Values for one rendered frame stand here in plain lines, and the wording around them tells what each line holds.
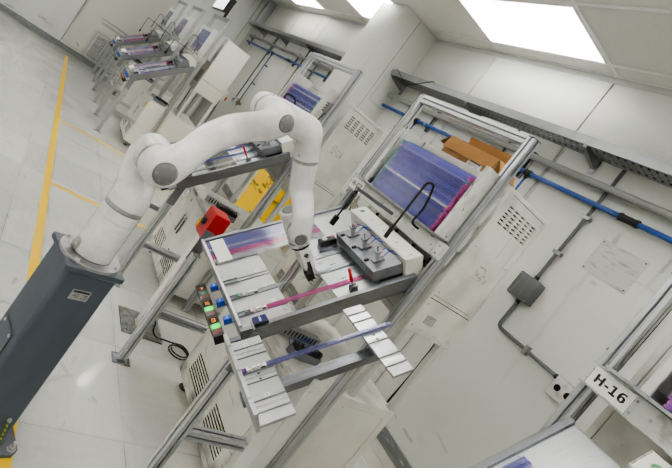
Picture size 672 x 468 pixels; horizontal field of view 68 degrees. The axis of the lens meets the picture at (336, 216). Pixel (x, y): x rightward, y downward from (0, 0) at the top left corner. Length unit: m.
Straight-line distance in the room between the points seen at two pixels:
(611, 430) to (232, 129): 1.39
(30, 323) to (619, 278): 2.86
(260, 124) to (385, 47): 3.80
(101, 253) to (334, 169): 1.99
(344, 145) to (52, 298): 2.14
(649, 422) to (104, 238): 1.52
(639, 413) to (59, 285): 1.58
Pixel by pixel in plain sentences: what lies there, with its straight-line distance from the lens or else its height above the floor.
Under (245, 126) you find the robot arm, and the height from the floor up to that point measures 1.30.
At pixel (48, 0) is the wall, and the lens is 10.19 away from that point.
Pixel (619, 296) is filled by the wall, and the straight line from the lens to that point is 3.24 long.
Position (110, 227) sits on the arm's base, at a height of 0.83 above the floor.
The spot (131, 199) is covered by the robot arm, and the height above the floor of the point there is 0.94.
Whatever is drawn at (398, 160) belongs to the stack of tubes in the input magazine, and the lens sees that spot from 2.29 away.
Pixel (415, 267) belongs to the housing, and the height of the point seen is 1.23.
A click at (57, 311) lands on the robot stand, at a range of 1.69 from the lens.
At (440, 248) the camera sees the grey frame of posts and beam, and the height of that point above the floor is 1.35.
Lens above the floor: 1.40
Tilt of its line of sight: 6 degrees down
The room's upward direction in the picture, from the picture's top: 37 degrees clockwise
